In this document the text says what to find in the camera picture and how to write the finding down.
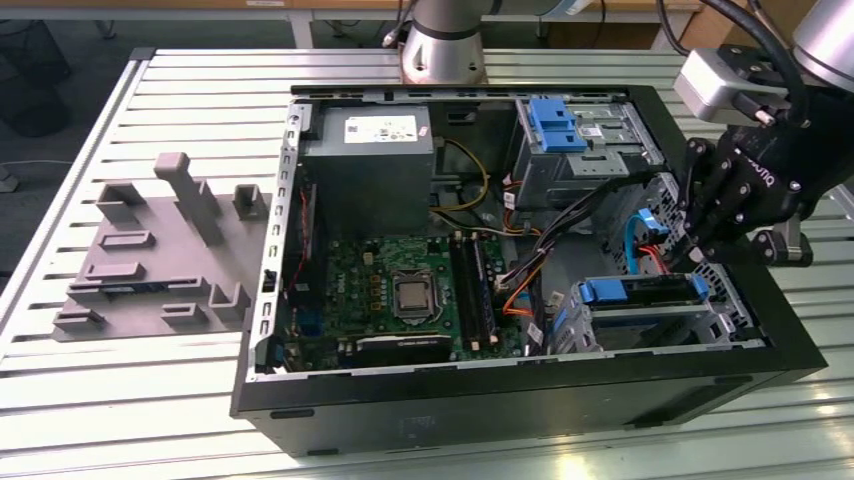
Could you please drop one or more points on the metal optical drive cage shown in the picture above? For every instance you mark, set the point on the metal optical drive cage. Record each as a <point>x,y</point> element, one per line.
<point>600,165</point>

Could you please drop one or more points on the black PC case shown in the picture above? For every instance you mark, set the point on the black PC case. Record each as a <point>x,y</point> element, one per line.
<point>467,400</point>

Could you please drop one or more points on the black CPU socket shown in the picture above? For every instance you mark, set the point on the black CPU socket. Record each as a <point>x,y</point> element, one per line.
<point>413,275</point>

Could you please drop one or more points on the black mesh bin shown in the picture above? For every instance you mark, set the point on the black mesh bin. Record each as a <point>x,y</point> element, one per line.
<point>33,100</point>

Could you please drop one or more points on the black RAM stick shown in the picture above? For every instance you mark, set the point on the black RAM stick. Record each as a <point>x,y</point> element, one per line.
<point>483,285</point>

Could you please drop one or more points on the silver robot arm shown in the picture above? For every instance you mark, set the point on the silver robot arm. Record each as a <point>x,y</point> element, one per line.
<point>440,50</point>

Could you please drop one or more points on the black graphics card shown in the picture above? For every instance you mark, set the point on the black graphics card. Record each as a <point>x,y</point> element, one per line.
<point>400,350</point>

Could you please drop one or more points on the grey parts rack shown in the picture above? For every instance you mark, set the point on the grey parts rack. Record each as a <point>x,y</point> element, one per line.
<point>167,270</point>

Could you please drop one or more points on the blue expansion slot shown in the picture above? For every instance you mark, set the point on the blue expansion slot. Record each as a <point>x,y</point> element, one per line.
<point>311,322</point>

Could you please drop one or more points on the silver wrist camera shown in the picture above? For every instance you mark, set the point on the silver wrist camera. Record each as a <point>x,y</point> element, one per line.
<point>707,95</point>

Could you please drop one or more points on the blue plastic drive latch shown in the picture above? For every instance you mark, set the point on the blue plastic drive latch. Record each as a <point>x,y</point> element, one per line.
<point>556,140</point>

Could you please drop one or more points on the green motherboard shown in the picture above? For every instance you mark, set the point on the green motherboard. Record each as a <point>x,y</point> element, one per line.
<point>353,270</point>

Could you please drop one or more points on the grey floor object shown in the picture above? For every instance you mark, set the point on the grey floor object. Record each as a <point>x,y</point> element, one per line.
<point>6,180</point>

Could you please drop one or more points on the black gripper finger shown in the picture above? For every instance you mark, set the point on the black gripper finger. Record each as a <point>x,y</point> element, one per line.
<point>750,245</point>
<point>710,195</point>

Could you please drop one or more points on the blue video port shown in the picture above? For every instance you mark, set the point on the blue video port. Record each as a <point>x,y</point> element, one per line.
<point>275,357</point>

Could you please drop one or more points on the grey power supply unit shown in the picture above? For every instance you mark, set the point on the grey power supply unit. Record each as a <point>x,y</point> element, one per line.
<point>367,185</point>

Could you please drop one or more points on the wooden desk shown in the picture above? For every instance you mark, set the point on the wooden desk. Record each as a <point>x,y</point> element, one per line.
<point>600,35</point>

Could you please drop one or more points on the wooden cabinet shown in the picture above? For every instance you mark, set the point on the wooden cabinet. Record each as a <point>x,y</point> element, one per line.
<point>776,17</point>

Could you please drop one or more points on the silver CPU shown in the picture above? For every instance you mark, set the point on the silver CPU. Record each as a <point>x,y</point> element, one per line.
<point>413,296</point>

